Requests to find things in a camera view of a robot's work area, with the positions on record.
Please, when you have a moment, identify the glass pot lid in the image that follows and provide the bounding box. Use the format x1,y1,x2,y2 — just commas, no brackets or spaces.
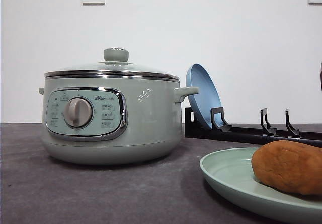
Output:
44,48,180,80

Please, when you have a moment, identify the green plate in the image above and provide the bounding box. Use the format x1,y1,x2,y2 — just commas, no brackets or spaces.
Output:
200,147,322,222

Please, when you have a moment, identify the brown potato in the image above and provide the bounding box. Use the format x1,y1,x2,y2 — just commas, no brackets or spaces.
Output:
252,140,322,196

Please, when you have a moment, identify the green electric steamer pot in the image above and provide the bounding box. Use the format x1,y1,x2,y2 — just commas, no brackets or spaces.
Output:
39,50,199,163

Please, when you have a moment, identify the blue plate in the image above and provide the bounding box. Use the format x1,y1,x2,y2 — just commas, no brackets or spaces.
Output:
186,63,224,128

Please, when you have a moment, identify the black plate rack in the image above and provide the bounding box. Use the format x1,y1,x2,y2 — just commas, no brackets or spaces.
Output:
185,107,322,145

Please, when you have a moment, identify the dark red plate edge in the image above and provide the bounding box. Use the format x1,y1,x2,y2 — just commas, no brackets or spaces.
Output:
320,63,322,91

